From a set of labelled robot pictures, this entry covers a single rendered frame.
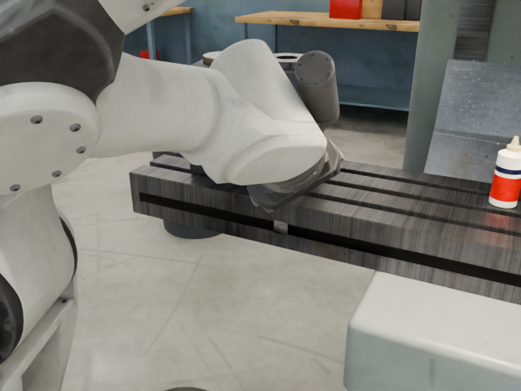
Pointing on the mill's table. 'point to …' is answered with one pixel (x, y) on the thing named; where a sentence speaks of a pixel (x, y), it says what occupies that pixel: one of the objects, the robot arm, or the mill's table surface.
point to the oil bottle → (507, 177)
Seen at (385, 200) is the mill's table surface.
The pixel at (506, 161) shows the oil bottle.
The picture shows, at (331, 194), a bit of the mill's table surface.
